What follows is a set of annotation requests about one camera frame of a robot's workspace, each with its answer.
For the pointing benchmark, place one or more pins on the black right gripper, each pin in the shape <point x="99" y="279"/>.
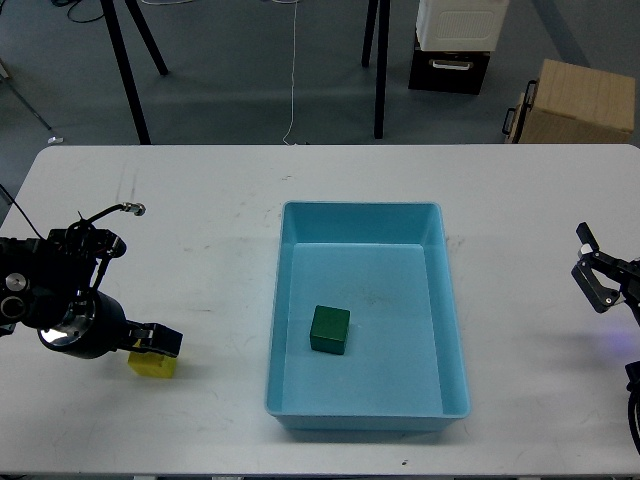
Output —
<point x="605" y="280"/>

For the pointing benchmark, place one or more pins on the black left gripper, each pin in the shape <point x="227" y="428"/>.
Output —
<point x="98" y="326"/>

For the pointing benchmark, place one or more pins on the yellow block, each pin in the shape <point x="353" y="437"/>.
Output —
<point x="152" y="365"/>

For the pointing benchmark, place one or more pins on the green block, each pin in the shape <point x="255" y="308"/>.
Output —
<point x="329" y="330"/>

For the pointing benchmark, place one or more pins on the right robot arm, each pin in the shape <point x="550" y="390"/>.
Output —
<point x="632" y="372"/>

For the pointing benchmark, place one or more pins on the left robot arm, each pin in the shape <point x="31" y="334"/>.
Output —
<point x="51" y="285"/>

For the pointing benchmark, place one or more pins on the white box appliance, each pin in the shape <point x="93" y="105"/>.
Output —
<point x="460" y="26"/>

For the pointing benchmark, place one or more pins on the blue plastic bin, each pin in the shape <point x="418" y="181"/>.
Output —
<point x="387" y="263"/>

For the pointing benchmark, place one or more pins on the black drawer cabinet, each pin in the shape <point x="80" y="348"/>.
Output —
<point x="460" y="72"/>

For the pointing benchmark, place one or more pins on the black stand legs right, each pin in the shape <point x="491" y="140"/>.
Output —
<point x="377" y="22"/>

